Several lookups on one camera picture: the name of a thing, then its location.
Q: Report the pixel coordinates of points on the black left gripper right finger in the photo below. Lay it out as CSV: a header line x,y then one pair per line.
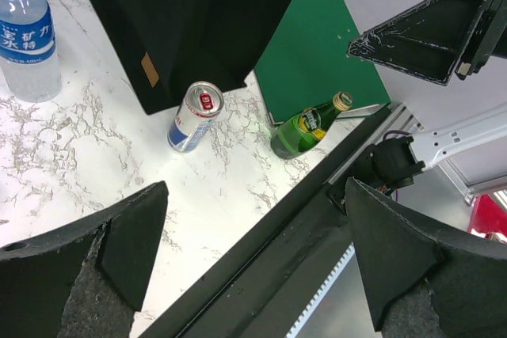
x,y
422,277

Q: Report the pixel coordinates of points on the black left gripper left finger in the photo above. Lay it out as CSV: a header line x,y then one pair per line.
x,y
87,278

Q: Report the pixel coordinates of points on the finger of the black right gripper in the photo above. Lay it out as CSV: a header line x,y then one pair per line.
x,y
436,39

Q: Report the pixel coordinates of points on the green glass Perrier bottle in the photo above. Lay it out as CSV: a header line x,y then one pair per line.
x,y
306,130

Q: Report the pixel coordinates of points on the silver blue energy drink can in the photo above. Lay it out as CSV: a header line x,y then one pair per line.
x,y
201,105

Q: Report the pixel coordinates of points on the black canvas bag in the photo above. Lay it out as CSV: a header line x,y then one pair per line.
x,y
165,46

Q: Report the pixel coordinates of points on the red object beside table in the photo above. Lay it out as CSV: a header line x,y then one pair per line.
x,y
488,218

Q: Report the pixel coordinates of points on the green binder folder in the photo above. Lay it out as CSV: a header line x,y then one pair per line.
x,y
307,61

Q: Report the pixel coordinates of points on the clear water bottle blue label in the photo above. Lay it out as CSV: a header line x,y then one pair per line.
x,y
29,60

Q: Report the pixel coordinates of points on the white cable duct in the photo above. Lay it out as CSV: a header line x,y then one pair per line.
x,y
321,292

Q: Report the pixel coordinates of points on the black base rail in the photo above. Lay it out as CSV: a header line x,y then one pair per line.
x,y
262,284

